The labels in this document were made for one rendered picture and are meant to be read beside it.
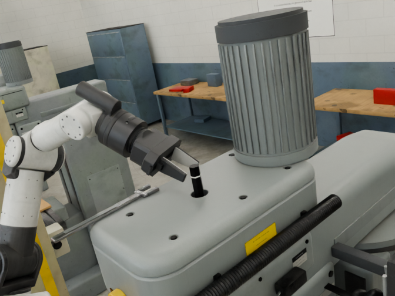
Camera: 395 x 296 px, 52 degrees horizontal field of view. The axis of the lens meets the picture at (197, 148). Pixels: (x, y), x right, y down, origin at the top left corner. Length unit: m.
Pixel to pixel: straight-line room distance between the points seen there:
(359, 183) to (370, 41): 4.24
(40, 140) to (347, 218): 0.79
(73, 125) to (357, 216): 0.75
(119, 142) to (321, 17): 4.91
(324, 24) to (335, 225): 4.65
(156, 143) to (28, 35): 9.37
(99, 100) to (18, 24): 9.26
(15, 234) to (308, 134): 0.74
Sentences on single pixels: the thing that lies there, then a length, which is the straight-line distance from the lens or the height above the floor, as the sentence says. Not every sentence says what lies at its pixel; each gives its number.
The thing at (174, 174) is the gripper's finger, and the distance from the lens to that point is 0.82.
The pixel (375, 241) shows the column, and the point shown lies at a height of 1.56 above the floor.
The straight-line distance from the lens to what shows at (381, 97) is 4.75.
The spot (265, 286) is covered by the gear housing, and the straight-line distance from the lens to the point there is 0.91.
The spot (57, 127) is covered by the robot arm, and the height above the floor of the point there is 2.05.
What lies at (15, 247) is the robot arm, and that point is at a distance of 1.13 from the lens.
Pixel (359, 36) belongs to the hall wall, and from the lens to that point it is 5.38.
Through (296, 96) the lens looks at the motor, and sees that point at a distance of 0.89.
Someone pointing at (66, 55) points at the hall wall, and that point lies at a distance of 10.43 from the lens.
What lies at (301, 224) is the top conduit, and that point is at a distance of 0.87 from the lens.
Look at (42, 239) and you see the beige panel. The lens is 2.66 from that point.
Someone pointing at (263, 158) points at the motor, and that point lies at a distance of 0.91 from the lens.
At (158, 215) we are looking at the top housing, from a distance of 0.81.
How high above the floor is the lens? 2.27
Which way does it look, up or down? 20 degrees down
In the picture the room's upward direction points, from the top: 11 degrees counter-clockwise
